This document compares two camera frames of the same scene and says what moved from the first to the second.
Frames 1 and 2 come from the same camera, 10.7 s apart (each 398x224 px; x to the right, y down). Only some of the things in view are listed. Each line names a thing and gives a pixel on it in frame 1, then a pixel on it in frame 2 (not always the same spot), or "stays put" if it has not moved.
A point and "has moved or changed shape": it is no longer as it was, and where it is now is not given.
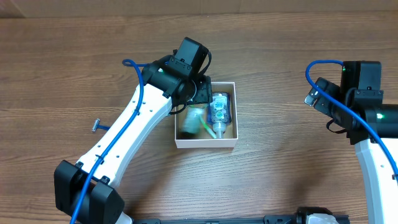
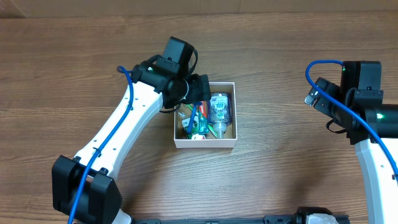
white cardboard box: (231, 138) stays put
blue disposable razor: (97, 126) -> (193, 116)
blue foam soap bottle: (219, 112) stays put
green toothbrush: (210, 131) has moved or changed shape
